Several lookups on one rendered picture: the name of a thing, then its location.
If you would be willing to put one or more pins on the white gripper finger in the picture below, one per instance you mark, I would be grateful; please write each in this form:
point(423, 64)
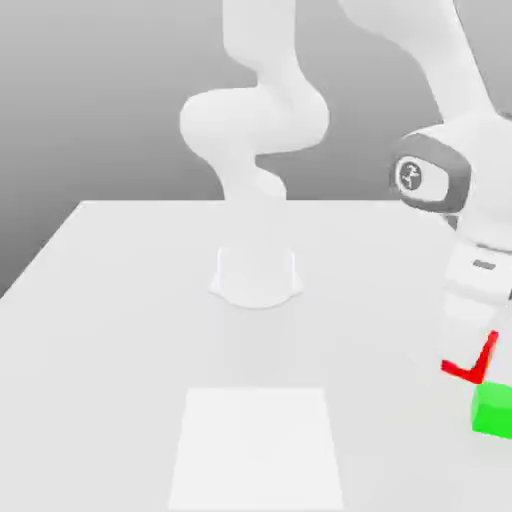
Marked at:
point(466, 332)

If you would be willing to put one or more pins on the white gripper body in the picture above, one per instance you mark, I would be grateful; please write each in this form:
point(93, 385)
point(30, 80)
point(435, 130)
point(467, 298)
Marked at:
point(476, 280)

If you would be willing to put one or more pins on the small red cube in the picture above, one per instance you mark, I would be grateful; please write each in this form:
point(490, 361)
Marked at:
point(466, 374)

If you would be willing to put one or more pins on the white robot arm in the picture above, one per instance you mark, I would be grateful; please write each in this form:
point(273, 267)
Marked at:
point(256, 120)

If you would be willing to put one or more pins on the small green cube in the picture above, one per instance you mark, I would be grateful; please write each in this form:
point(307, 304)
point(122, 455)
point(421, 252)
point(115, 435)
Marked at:
point(492, 412)

